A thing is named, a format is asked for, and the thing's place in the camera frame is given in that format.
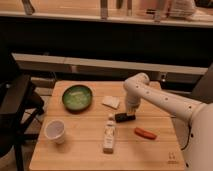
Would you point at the white paper cup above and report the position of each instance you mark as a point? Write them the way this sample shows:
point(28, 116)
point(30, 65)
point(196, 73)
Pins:
point(55, 131)

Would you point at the black chair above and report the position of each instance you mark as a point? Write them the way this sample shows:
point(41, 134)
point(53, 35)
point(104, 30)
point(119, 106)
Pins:
point(19, 105)

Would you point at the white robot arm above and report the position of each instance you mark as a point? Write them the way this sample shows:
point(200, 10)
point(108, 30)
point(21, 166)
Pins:
point(198, 115)

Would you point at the white sponge piece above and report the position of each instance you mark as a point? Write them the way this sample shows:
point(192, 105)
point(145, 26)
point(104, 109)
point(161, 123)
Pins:
point(111, 101)

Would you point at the orange carrot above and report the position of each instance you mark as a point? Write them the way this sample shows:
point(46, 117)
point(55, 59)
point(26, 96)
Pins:
point(145, 134)

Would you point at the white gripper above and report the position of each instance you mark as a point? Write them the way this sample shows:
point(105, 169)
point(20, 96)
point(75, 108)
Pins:
point(132, 102)

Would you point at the green bowl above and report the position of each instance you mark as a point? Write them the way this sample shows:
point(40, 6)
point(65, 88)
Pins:
point(77, 97)

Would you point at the white plastic bottle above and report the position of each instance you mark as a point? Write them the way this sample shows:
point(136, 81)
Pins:
point(109, 135)

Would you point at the black eraser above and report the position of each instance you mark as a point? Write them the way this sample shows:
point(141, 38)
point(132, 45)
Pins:
point(123, 117)

